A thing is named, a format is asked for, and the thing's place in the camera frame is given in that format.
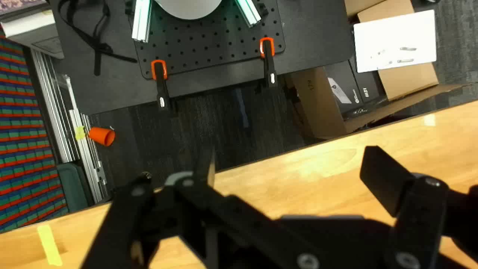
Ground brown cardboard box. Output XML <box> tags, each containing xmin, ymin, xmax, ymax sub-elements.
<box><xmin>286</xmin><ymin>0</ymin><xmax>465</xmax><ymax>140</ymax></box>

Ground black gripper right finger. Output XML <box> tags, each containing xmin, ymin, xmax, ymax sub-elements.
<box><xmin>359</xmin><ymin>145</ymin><xmax>478</xmax><ymax>269</ymax></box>

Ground black strap cable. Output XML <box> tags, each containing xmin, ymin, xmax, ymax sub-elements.
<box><xmin>56</xmin><ymin>0</ymin><xmax>140</xmax><ymax>77</ymax></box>

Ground yellow tape strip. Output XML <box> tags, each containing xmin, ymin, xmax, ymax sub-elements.
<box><xmin>37</xmin><ymin>221</ymin><xmax>65</xmax><ymax>269</ymax></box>

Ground orange black bar clamp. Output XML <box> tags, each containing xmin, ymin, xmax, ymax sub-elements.
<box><xmin>150</xmin><ymin>58</ymin><xmax>172</xmax><ymax>110</ymax></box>
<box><xmin>258</xmin><ymin>34</ymin><xmax>280</xmax><ymax>89</ymax></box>

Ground white paper sheet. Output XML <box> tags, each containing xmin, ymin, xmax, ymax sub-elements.
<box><xmin>353</xmin><ymin>9</ymin><xmax>440</xmax><ymax>74</ymax></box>

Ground aluminium extrusion bar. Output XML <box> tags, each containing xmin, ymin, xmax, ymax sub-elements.
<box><xmin>234</xmin><ymin>0</ymin><xmax>264</xmax><ymax>27</ymax></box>
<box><xmin>131</xmin><ymin>0</ymin><xmax>155</xmax><ymax>45</ymax></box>

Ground long aluminium rail frame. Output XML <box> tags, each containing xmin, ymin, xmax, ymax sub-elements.
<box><xmin>31</xmin><ymin>48</ymin><xmax>111</xmax><ymax>203</ymax></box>

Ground white flat board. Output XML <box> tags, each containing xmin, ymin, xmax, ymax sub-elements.
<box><xmin>0</xmin><ymin>6</ymin><xmax>57</xmax><ymax>39</ymax></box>

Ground dark green box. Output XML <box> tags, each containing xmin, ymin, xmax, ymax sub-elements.
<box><xmin>56</xmin><ymin>163</ymin><xmax>96</xmax><ymax>212</ymax></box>

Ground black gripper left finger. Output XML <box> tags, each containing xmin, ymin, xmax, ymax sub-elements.
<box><xmin>81</xmin><ymin>148</ymin><xmax>331</xmax><ymax>269</ymax></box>

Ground black perforated breadboard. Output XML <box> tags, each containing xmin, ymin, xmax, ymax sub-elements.
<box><xmin>132</xmin><ymin>0</ymin><xmax>289</xmax><ymax>80</ymax></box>

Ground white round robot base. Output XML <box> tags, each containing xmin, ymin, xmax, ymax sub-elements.
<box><xmin>155</xmin><ymin>0</ymin><xmax>225</xmax><ymax>22</ymax></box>

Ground black box with white label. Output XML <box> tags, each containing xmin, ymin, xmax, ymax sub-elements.
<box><xmin>323</xmin><ymin>60</ymin><xmax>389</xmax><ymax>119</ymax></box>

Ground orange plastic cup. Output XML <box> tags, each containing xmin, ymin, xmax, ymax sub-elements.
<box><xmin>87</xmin><ymin>124</ymin><xmax>119</xmax><ymax>149</ymax></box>

